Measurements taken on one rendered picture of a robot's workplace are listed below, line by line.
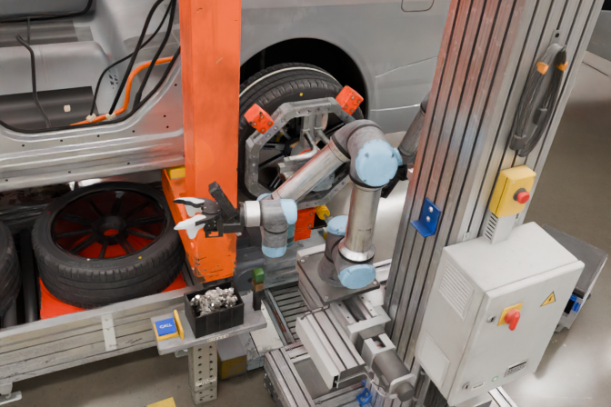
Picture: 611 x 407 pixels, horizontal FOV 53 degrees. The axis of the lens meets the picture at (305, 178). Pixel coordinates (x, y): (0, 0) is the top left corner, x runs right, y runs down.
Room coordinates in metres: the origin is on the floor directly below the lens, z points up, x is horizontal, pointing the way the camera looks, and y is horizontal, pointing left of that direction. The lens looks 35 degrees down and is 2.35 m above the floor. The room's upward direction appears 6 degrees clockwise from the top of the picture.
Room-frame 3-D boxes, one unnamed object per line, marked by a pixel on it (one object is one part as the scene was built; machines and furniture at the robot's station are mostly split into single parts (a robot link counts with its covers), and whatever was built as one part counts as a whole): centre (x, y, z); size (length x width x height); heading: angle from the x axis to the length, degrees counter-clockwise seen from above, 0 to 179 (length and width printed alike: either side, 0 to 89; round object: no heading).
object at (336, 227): (1.61, -0.15, 0.98); 0.13 x 0.12 x 0.14; 14
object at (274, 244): (1.44, 0.08, 1.12); 0.11 x 0.08 x 0.11; 14
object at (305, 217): (2.32, 0.03, 0.48); 0.16 x 0.12 x 0.17; 26
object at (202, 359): (1.65, 0.35, 0.21); 0.10 x 0.10 x 0.42; 26
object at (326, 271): (1.62, -0.15, 0.87); 0.15 x 0.15 x 0.10
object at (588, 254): (2.40, -1.34, 0.17); 0.43 x 0.36 x 0.34; 145
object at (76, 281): (2.13, 0.86, 0.39); 0.66 x 0.66 x 0.24
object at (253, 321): (1.66, 0.32, 0.44); 0.43 x 0.17 x 0.03; 116
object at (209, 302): (1.67, 0.31, 0.51); 0.20 x 0.14 x 0.13; 120
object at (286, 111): (2.29, 0.01, 0.85); 0.54 x 0.07 x 0.54; 116
